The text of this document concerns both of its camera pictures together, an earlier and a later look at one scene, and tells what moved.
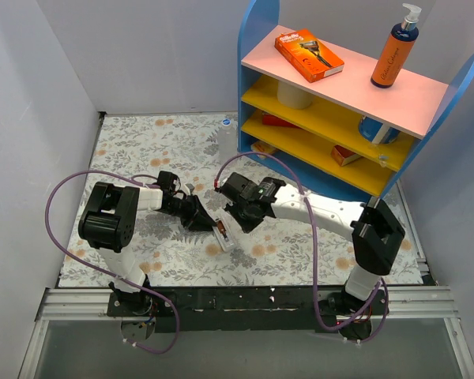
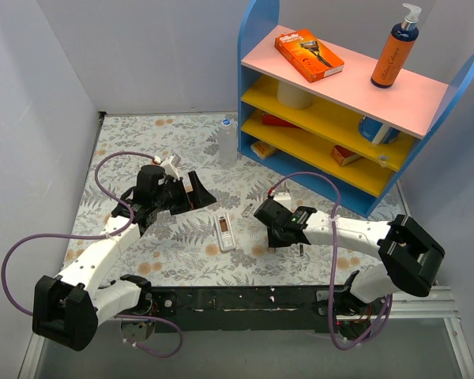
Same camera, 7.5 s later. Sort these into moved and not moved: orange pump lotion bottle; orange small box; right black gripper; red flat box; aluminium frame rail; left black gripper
Moved: right black gripper; left black gripper
Not moved: red flat box; orange small box; orange pump lotion bottle; aluminium frame rail
